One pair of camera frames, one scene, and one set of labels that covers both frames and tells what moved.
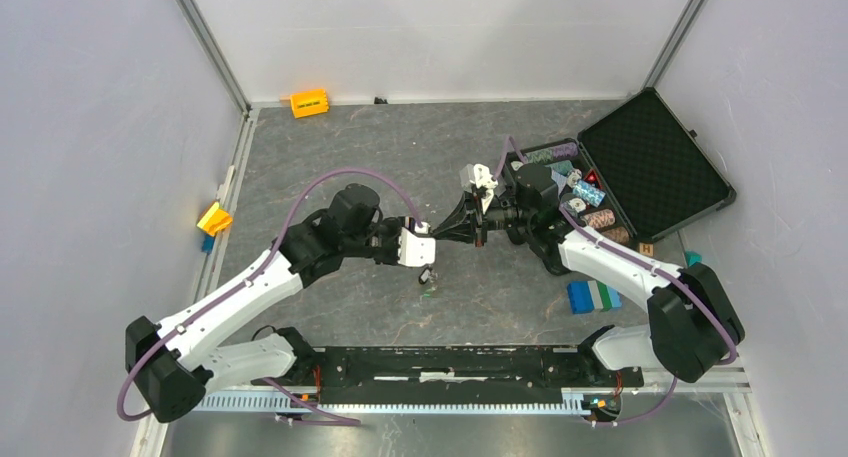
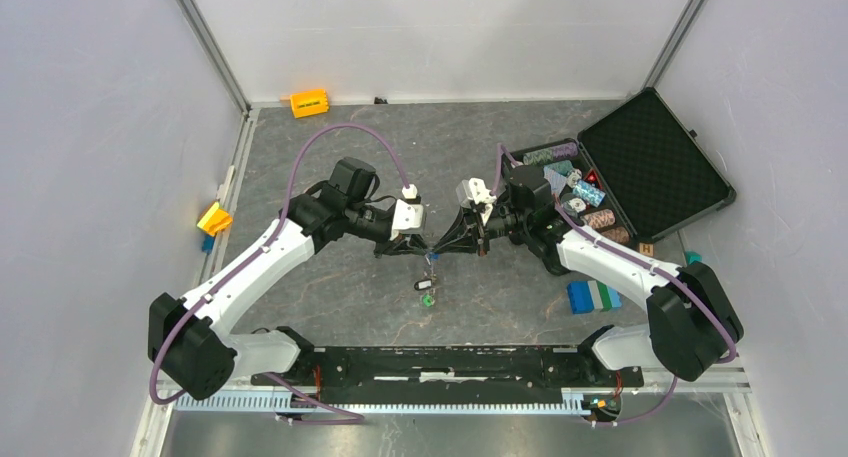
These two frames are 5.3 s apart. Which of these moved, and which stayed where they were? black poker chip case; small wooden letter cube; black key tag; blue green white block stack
Moved: black key tag
Stayed: black poker chip case; blue green white block stack; small wooden letter cube
